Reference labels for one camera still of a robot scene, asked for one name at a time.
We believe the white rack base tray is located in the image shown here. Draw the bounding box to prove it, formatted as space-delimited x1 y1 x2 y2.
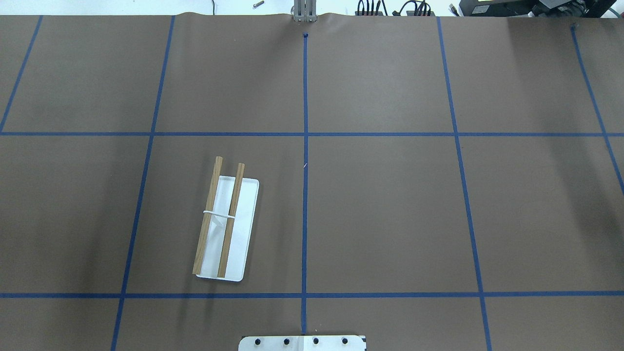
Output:
196 175 259 282

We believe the right wooden rack rod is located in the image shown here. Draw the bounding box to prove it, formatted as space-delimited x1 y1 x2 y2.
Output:
217 163 245 278

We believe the wooden rack rod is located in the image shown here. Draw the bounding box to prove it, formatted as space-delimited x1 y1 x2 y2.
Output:
192 156 223 275
217 163 245 278

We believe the left wooden rack rod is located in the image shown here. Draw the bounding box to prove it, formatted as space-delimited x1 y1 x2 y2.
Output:
192 156 223 275

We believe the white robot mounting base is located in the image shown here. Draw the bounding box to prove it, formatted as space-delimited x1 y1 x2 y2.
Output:
238 335 368 351

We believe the black electronics box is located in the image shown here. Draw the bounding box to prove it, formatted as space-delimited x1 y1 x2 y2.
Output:
459 0 623 18

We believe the aluminium profile post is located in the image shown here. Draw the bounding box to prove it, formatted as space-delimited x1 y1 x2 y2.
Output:
292 0 318 22

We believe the black cable bundle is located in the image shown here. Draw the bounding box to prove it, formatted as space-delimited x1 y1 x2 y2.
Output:
355 0 437 17

